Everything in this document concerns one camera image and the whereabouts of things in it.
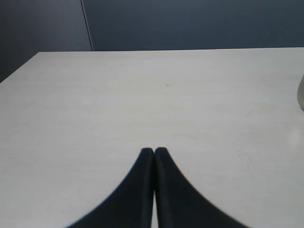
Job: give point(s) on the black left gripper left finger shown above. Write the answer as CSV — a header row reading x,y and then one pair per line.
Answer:
x,y
130,205

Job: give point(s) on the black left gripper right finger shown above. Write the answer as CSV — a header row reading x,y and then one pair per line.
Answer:
x,y
179,204

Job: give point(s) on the stainless steel cup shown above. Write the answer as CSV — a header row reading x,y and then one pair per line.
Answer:
x,y
300,94

